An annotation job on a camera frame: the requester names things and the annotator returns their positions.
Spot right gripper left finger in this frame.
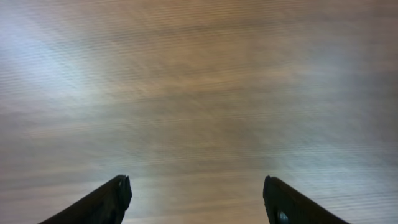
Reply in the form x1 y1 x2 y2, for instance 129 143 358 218
40 175 132 224

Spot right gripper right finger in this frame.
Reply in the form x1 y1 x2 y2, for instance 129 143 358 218
262 175 348 224

